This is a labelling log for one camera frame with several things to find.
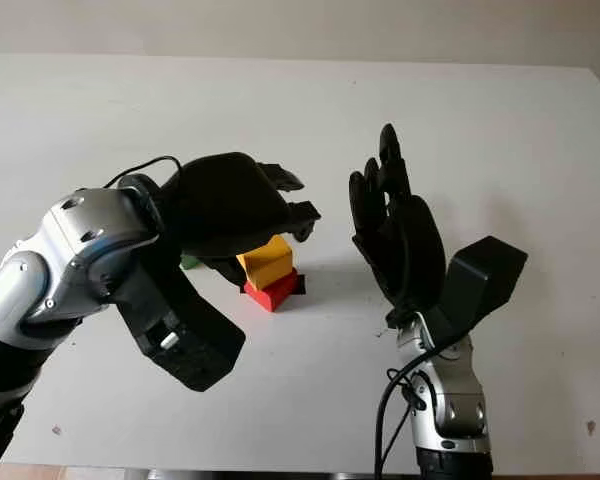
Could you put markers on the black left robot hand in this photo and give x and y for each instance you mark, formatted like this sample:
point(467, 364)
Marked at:
point(220, 205)

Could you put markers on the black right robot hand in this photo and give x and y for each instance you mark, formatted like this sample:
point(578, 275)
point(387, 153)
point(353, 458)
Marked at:
point(410, 250)

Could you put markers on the green wooden block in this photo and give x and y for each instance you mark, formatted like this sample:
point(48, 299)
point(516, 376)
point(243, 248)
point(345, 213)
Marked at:
point(189, 262)

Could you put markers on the yellow wooden block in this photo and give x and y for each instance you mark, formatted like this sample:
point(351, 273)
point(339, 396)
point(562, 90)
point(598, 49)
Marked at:
point(270, 265)

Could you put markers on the red wooden block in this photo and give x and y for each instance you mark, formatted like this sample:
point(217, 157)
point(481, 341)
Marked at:
point(272, 297)

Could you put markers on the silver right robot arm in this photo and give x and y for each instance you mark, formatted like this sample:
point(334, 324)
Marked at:
point(455, 395)

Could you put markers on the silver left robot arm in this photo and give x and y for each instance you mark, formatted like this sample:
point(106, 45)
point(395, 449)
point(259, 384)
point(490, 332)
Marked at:
point(65, 265)

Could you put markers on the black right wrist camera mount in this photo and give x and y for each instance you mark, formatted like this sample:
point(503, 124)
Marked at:
point(485, 280)

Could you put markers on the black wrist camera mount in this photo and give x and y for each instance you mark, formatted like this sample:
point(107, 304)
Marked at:
point(190, 340)
point(485, 280)

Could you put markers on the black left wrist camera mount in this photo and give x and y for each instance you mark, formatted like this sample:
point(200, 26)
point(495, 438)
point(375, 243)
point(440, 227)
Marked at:
point(190, 340)

